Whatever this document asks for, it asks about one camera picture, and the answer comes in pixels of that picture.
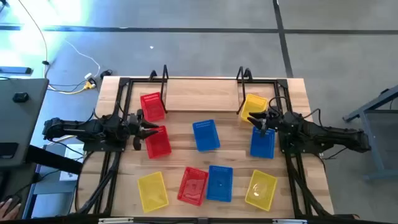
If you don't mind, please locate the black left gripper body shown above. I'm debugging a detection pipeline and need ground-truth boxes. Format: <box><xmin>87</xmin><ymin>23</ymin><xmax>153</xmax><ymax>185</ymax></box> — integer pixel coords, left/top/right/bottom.
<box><xmin>126</xmin><ymin>108</ymin><xmax>147</xmax><ymax>151</ymax></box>

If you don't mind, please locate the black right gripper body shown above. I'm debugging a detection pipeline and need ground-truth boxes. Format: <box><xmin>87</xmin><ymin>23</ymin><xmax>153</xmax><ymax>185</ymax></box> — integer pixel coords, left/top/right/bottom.
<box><xmin>260</xmin><ymin>108</ymin><xmax>282</xmax><ymax>138</ymax></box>

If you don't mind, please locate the yellow plastic basket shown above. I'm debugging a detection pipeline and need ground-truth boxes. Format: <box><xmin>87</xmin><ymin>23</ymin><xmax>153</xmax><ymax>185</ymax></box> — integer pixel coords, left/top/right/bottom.
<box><xmin>244</xmin><ymin>169</ymin><xmax>278</xmax><ymax>212</ymax></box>
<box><xmin>137</xmin><ymin>171</ymin><xmax>170</xmax><ymax>213</ymax></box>
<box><xmin>240</xmin><ymin>93</ymin><xmax>269</xmax><ymax>123</ymax></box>

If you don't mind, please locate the red plastic basket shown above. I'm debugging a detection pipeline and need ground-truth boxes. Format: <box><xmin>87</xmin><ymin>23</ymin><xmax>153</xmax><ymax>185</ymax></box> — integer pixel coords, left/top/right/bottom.
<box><xmin>177</xmin><ymin>166</ymin><xmax>210</xmax><ymax>207</ymax></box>
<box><xmin>144</xmin><ymin>125</ymin><xmax>172</xmax><ymax>159</ymax></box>
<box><xmin>139</xmin><ymin>91</ymin><xmax>167</xmax><ymax>123</ymax></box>

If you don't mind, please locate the blue plastic basket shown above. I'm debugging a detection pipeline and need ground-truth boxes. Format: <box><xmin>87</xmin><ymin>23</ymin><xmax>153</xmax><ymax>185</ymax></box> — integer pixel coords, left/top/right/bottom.
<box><xmin>192</xmin><ymin>119</ymin><xmax>221</xmax><ymax>152</ymax></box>
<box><xmin>249</xmin><ymin>126</ymin><xmax>276</xmax><ymax>159</ymax></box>
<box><xmin>206</xmin><ymin>165</ymin><xmax>234</xmax><ymax>203</ymax></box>

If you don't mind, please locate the white paper box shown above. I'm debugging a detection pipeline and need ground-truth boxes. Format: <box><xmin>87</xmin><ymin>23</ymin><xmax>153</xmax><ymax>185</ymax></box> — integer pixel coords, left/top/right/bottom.
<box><xmin>58</xmin><ymin>143</ymin><xmax>85</xmax><ymax>182</ymax></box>

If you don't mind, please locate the grey side desk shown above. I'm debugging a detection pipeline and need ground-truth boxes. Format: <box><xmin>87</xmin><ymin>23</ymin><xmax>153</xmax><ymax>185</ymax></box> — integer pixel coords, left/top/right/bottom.
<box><xmin>0</xmin><ymin>77</ymin><xmax>83</xmax><ymax>175</ymax></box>

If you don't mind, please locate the small black device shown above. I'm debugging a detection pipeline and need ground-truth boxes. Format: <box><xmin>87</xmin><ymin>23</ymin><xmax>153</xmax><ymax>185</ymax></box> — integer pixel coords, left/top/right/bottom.
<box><xmin>12</xmin><ymin>91</ymin><xmax>30</xmax><ymax>104</ymax></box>

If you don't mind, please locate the black flat device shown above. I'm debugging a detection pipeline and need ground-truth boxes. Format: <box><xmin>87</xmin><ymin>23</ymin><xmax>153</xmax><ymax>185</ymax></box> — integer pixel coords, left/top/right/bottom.
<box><xmin>0</xmin><ymin>142</ymin><xmax>19</xmax><ymax>160</ymax></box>

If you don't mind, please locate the dark flat bar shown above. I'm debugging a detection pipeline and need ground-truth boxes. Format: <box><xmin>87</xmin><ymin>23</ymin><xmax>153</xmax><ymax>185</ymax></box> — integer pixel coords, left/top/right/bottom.
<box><xmin>0</xmin><ymin>65</ymin><xmax>33</xmax><ymax>75</ymax></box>

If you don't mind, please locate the black computer mouse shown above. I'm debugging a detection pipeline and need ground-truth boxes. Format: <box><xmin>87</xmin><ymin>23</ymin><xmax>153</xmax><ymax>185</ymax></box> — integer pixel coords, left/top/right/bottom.
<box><xmin>2</xmin><ymin>194</ymin><xmax>23</xmax><ymax>210</ymax></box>

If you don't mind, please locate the person's hand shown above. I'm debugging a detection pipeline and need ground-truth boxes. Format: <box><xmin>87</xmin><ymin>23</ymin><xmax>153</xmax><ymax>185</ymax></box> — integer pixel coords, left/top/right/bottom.
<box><xmin>0</xmin><ymin>200</ymin><xmax>22</xmax><ymax>221</ymax></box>

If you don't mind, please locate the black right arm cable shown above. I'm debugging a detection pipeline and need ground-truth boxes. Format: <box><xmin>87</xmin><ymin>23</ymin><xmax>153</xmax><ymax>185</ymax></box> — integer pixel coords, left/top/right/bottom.
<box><xmin>267</xmin><ymin>95</ymin><xmax>321</xmax><ymax>125</ymax></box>

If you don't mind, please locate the black aluminium table frame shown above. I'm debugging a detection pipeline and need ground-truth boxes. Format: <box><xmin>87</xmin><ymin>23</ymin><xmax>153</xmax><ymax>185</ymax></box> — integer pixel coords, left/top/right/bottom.
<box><xmin>73</xmin><ymin>68</ymin><xmax>361</xmax><ymax>224</ymax></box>

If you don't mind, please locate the wooden shelf with black frame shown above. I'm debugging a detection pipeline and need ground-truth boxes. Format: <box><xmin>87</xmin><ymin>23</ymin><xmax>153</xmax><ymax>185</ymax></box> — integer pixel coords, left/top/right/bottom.
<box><xmin>160</xmin><ymin>64</ymin><xmax>248</xmax><ymax>115</ymax></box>

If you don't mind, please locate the yellow floor cable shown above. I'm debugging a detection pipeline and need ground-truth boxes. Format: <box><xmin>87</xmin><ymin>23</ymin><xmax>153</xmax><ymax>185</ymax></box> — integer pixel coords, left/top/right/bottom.
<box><xmin>17</xmin><ymin>0</ymin><xmax>97</xmax><ymax>96</ymax></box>

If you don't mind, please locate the black cable bundle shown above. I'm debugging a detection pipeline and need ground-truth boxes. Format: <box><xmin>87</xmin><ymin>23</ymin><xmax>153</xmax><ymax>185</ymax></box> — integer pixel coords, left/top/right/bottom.
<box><xmin>284</xmin><ymin>154</ymin><xmax>332</xmax><ymax>217</ymax></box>
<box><xmin>74</xmin><ymin>151</ymin><xmax>122</xmax><ymax>215</ymax></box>

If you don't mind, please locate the white floor cable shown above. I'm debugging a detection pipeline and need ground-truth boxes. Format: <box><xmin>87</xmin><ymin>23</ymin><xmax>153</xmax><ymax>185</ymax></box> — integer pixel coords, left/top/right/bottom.
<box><xmin>63</xmin><ymin>39</ymin><xmax>102</xmax><ymax>78</ymax></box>

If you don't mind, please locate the silver metal bracket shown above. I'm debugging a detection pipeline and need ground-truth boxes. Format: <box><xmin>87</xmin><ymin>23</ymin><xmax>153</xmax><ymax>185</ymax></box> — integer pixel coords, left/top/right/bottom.
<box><xmin>272</xmin><ymin>218</ymin><xmax>308</xmax><ymax>224</ymax></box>
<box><xmin>98</xmin><ymin>217</ymin><xmax>135</xmax><ymax>224</ymax></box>

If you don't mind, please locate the grey-blue table frame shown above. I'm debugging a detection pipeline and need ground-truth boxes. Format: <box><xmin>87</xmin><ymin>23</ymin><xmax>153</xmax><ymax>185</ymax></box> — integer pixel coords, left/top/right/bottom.
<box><xmin>341</xmin><ymin>84</ymin><xmax>398</xmax><ymax>182</ymax></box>

